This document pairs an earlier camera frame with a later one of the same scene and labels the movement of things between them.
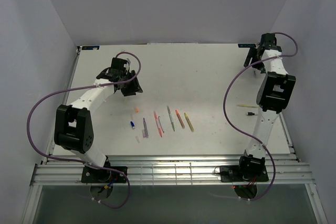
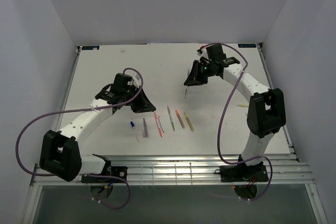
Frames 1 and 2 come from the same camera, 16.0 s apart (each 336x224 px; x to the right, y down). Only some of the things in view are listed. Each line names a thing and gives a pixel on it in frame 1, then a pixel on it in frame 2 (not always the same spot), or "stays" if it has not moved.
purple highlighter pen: x=145 y=134 stays
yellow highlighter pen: x=189 y=122 stays
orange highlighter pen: x=179 y=119 stays
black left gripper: x=135 y=87 to x=144 y=105
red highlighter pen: x=160 y=130 stays
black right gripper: x=252 y=53 to x=192 y=80
